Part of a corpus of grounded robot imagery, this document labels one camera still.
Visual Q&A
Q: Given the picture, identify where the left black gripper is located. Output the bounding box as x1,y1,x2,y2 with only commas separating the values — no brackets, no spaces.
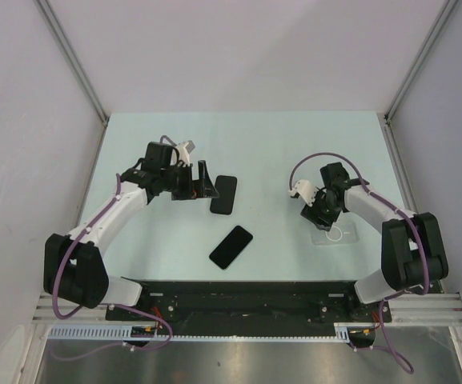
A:
160,161,218,201

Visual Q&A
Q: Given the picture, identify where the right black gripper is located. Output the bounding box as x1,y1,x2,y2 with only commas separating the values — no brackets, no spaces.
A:
300,187,341,232

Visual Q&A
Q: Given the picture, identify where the clear phone case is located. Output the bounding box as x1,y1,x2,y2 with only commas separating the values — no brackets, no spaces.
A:
311,221,359,246

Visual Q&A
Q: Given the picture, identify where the black smartphone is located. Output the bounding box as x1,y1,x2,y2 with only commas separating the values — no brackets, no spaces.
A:
209,226,254,270

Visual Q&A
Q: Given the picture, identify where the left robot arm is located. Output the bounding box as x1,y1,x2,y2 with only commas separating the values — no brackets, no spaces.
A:
43,141,219,320

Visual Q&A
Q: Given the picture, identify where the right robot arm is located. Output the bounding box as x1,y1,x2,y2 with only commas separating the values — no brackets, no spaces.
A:
289,162,448,321

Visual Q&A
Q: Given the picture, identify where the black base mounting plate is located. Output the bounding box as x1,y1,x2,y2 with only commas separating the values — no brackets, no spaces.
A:
105,281,392,336

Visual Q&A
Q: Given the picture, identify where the right aluminium side rail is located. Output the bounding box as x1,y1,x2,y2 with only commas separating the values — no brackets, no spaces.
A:
377,114,418,211

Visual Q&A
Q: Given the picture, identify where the white slotted cable duct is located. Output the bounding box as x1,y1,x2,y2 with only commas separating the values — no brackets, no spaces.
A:
47,324,376,343

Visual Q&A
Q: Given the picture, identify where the front aluminium frame rail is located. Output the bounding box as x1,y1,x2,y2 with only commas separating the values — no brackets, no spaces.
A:
32,294,462,326

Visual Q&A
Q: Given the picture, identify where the left aluminium frame post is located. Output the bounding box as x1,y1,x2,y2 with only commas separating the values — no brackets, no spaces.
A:
34,0,109,127

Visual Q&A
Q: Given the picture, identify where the aluminium frame post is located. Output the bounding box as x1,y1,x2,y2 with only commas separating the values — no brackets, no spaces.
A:
34,0,109,127
384,0,461,125

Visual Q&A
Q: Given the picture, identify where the right aluminium frame post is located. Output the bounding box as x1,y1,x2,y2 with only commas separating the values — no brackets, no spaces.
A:
384,0,461,125

